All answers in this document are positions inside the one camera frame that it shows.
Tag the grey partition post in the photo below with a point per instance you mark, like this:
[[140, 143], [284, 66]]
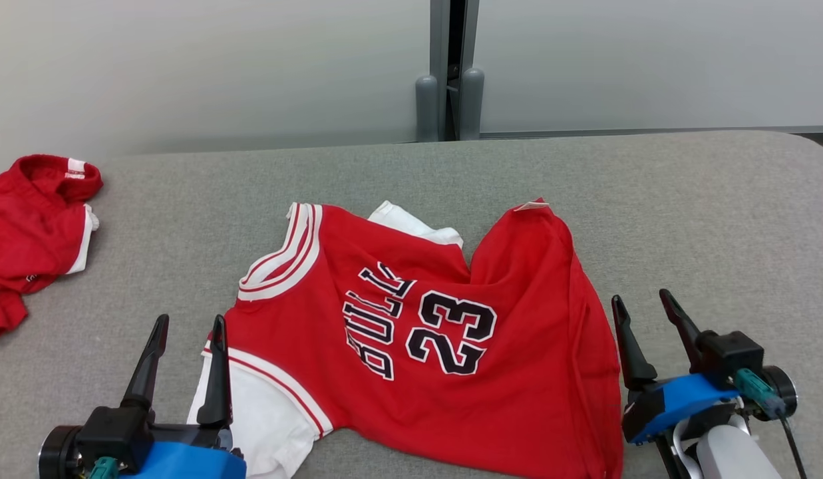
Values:
[[439, 66]]

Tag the red Bulls 23 jersey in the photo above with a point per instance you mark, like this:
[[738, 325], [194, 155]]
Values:
[[531, 372]]

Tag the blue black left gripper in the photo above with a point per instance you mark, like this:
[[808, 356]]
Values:
[[118, 439]]

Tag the red shorts with white stripe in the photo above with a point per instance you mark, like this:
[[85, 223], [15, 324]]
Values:
[[32, 233]]

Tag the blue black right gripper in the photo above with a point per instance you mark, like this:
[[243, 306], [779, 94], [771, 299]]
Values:
[[684, 399]]

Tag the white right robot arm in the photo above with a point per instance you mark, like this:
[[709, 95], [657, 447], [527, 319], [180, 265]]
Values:
[[734, 456]]

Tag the grey partition base rail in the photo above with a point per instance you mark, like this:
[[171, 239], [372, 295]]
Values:
[[651, 132]]

